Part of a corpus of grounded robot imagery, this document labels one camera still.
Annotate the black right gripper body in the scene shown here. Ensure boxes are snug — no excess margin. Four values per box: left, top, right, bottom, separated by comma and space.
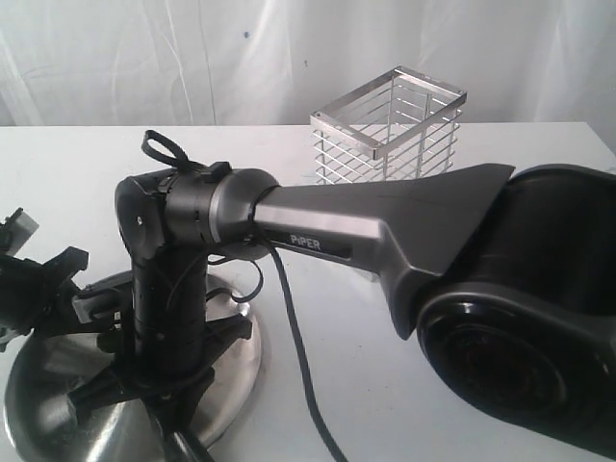
132, 259, 207, 379

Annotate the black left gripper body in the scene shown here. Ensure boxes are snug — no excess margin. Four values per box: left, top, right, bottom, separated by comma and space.
1, 255, 51, 342

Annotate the black kitchen knife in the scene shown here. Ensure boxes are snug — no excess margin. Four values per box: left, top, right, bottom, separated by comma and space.
163, 431, 215, 462

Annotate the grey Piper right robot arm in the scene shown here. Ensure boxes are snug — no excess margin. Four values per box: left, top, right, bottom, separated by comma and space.
68, 163, 615, 458

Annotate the round stainless steel plate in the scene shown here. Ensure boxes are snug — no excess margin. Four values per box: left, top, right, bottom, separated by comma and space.
2, 273, 262, 461

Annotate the white backdrop curtain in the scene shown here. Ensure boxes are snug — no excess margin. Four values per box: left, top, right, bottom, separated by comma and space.
1, 1, 615, 126

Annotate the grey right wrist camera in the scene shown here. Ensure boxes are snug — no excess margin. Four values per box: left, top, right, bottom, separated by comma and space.
71, 283, 132, 323

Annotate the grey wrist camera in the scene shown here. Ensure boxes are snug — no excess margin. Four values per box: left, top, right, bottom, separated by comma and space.
1, 207, 39, 256
71, 283, 132, 323

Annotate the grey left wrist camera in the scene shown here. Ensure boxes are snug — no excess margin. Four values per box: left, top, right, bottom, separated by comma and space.
1, 207, 39, 256

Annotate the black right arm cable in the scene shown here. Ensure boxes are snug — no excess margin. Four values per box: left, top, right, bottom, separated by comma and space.
141, 129, 350, 462

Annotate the wire metal utensil holder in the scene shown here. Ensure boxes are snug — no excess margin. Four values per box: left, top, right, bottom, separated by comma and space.
310, 66, 467, 185

